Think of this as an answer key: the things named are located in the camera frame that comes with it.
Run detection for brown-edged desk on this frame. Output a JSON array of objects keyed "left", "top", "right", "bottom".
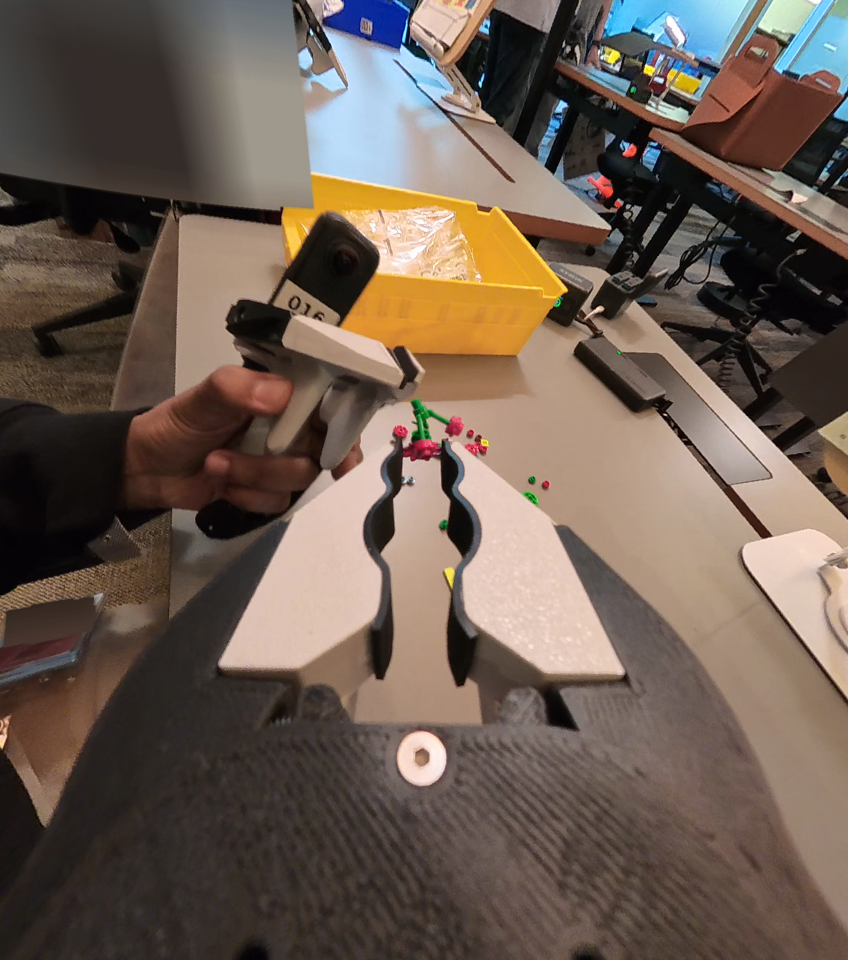
[{"left": 649, "top": 127, "right": 848, "bottom": 286}]

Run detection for black panel board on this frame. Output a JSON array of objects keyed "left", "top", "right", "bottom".
[{"left": 772, "top": 285, "right": 848, "bottom": 429}]

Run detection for black office chair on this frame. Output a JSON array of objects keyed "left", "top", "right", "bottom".
[
  {"left": 0, "top": 166, "right": 170, "bottom": 357},
  {"left": 595, "top": 146, "right": 668, "bottom": 252},
  {"left": 664, "top": 240, "right": 837, "bottom": 391}
]

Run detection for person's left forearm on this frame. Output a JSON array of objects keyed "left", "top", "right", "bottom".
[{"left": 0, "top": 397, "right": 162, "bottom": 609}]

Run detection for black steel post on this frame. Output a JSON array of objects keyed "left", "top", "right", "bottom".
[{"left": 514, "top": 0, "right": 582, "bottom": 147}]

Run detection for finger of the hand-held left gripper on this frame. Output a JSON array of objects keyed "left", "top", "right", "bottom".
[
  {"left": 285, "top": 313, "right": 407, "bottom": 393},
  {"left": 391, "top": 343, "right": 425, "bottom": 406}
]

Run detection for white book stand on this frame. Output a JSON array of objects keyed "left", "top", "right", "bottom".
[
  {"left": 741, "top": 442, "right": 848, "bottom": 774},
  {"left": 409, "top": 0, "right": 503, "bottom": 125},
  {"left": 295, "top": 0, "right": 350, "bottom": 90}
]

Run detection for yellow plastic bin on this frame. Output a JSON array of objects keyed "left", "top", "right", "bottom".
[{"left": 281, "top": 174, "right": 567, "bottom": 357}]

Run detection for black power adapter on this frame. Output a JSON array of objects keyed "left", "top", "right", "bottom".
[
  {"left": 572, "top": 337, "right": 668, "bottom": 414},
  {"left": 546, "top": 262, "right": 596, "bottom": 327}
]

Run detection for person's left hand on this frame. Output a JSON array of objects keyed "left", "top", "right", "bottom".
[{"left": 122, "top": 365, "right": 365, "bottom": 517}]

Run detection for brown cardboard box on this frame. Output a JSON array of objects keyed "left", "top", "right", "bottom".
[{"left": 681, "top": 33, "right": 845, "bottom": 172}]

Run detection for red and grey flat case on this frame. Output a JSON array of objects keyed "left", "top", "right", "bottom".
[{"left": 0, "top": 592, "right": 106, "bottom": 695}]

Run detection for blue plastic bin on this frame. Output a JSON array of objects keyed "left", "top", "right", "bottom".
[{"left": 325, "top": 0, "right": 411, "bottom": 50}]

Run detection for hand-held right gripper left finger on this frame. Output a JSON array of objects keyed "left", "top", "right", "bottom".
[{"left": 217, "top": 441, "right": 406, "bottom": 723}]

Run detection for black battery charger case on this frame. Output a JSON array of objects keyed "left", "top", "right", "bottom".
[{"left": 592, "top": 268, "right": 671, "bottom": 320}]

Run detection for long grey desk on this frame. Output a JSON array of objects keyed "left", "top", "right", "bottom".
[{"left": 304, "top": 22, "right": 612, "bottom": 245}]

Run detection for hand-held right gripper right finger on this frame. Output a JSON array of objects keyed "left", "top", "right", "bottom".
[{"left": 437, "top": 439, "right": 629, "bottom": 726}]

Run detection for scattered small toy pieces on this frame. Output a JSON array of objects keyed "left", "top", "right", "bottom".
[{"left": 403, "top": 427, "right": 552, "bottom": 531}]

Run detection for clear plastic bag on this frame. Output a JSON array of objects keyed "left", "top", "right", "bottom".
[{"left": 364, "top": 206, "right": 485, "bottom": 285}]

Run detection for black desk cable hatch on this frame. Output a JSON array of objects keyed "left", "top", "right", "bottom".
[{"left": 630, "top": 352, "right": 773, "bottom": 485}]

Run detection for green stem pink flower toy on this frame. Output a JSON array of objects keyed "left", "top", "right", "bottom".
[{"left": 392, "top": 399, "right": 466, "bottom": 462}]

